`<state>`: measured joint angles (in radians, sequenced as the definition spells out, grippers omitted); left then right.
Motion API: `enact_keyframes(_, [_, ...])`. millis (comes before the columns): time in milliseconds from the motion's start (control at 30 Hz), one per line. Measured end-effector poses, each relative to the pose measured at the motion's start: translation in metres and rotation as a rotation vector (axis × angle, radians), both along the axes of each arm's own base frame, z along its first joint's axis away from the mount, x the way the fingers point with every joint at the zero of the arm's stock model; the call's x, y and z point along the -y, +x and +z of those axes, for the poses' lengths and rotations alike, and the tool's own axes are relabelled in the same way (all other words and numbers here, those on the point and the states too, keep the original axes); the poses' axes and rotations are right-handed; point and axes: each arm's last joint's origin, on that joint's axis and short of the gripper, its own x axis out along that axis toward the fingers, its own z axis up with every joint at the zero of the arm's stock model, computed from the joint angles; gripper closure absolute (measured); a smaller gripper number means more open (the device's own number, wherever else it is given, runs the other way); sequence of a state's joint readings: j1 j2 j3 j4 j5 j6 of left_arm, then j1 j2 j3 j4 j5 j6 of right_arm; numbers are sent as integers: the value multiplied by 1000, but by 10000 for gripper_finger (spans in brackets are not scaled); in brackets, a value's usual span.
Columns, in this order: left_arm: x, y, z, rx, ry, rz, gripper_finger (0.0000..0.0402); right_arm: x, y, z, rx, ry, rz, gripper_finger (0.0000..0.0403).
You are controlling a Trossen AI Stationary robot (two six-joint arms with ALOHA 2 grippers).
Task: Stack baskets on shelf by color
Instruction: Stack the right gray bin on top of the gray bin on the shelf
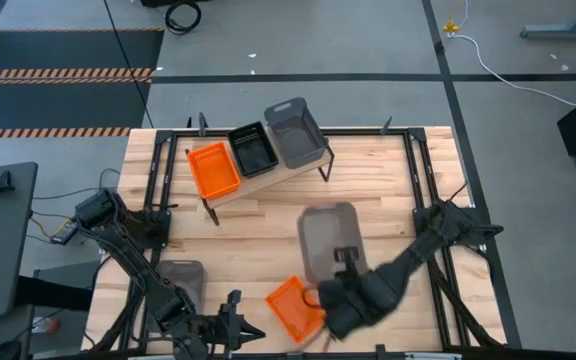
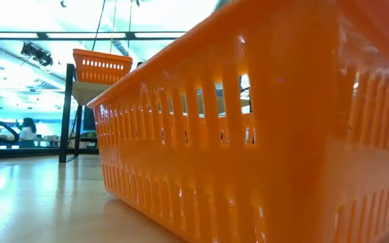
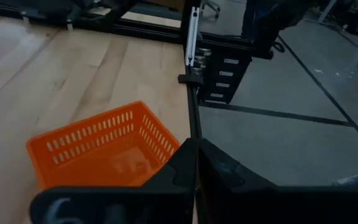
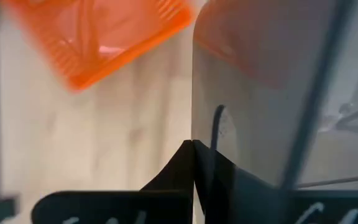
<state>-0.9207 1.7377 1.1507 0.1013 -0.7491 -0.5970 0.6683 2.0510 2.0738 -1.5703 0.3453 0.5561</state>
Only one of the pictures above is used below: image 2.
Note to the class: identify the orange slotted plastic basket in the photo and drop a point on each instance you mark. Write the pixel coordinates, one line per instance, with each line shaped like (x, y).
(101, 72)
(248, 152)
(101, 55)

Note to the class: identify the wooden shelf with black frame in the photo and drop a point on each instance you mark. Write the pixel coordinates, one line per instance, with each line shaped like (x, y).
(67, 118)

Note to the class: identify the person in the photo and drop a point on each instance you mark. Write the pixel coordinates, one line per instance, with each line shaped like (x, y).
(28, 133)

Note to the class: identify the black monitor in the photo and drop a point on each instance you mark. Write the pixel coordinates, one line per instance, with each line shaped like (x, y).
(88, 118)

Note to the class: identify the black overhead beam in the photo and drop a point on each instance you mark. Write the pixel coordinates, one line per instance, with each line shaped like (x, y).
(79, 35)

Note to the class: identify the black ceiling light fixture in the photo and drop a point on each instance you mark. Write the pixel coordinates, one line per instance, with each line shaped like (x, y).
(37, 55)

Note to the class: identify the black aluminium table frame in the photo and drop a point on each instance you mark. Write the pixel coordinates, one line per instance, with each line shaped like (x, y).
(29, 152)

